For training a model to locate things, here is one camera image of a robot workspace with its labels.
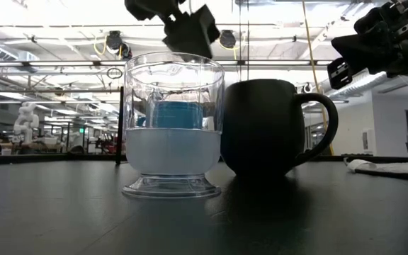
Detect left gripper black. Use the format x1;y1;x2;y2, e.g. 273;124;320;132
124;0;221;60

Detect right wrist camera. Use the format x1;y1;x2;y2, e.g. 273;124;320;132
353;0;408;36

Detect black ceiling cable reel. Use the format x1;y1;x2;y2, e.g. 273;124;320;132
104;30;124;55
219;30;237;50

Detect white folded cloth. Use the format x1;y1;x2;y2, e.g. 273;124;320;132
344;157;408;178

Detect black-framed shelf with wooden top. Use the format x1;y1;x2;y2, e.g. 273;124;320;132
115;86;125;166

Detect blue plastic mug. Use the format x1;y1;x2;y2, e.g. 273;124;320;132
136;101;205;130

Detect white wall dispenser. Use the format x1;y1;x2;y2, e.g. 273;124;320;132
362;127;377;156

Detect yellow hanging cable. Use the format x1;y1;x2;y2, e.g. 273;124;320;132
302;0;335;157

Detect clear glass footed cup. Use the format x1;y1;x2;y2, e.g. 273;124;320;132
121;52;225;199

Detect black ceramic mug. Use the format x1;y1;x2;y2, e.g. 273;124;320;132
220;79;339;177

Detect black hanging cable loop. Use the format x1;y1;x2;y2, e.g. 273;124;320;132
106;67;124;80

